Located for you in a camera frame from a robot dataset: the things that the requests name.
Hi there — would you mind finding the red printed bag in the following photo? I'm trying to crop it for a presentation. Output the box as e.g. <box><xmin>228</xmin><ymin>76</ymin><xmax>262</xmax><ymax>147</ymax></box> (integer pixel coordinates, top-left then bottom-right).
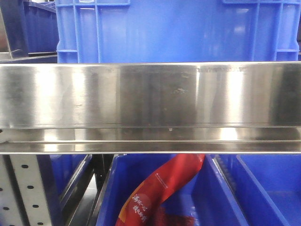
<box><xmin>115</xmin><ymin>153</ymin><xmax>205</xmax><ymax>226</ymax></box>

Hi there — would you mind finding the perforated grey shelf upright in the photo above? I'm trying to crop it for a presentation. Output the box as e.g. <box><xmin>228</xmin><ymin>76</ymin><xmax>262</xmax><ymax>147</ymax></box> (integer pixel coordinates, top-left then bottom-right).
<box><xmin>0</xmin><ymin>154</ymin><xmax>54</xmax><ymax>226</ymax></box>

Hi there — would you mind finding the stainless steel shelf rail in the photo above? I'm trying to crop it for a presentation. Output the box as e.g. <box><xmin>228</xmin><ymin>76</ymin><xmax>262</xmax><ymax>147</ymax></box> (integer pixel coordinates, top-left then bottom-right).
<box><xmin>0</xmin><ymin>62</ymin><xmax>301</xmax><ymax>154</ymax></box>

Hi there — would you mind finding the blue lower left bin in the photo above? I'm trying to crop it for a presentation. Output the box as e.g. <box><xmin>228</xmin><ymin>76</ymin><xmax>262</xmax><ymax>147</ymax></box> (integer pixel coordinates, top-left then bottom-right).
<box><xmin>37</xmin><ymin>154</ymin><xmax>93</xmax><ymax>208</ymax></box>

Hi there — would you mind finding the blue bin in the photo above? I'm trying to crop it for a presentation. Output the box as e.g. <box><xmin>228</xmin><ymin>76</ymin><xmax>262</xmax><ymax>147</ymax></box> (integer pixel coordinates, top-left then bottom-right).
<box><xmin>37</xmin><ymin>154</ymin><xmax>93</xmax><ymax>208</ymax></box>
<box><xmin>96</xmin><ymin>154</ymin><xmax>248</xmax><ymax>226</ymax></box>
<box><xmin>215</xmin><ymin>154</ymin><xmax>301</xmax><ymax>226</ymax></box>

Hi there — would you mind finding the large blue upper crate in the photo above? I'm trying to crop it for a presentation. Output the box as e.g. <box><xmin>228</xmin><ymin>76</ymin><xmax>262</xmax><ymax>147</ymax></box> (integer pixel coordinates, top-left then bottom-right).
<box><xmin>55</xmin><ymin>0</ymin><xmax>301</xmax><ymax>63</ymax></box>

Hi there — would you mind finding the blue lower right bin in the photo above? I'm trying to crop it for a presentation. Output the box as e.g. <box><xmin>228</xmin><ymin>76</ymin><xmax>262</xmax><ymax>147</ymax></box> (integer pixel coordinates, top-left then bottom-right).
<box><xmin>215</xmin><ymin>154</ymin><xmax>301</xmax><ymax>226</ymax></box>

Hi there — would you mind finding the blue lower middle bin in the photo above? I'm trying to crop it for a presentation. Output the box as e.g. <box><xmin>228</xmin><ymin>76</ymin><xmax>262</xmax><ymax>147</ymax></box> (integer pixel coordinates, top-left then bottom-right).
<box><xmin>96</xmin><ymin>154</ymin><xmax>248</xmax><ymax>226</ymax></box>

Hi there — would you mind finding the dark blue background crate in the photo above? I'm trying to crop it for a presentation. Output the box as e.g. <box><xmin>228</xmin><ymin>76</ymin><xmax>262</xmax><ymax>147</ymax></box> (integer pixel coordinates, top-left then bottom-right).
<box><xmin>0</xmin><ymin>0</ymin><xmax>59</xmax><ymax>61</ymax></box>

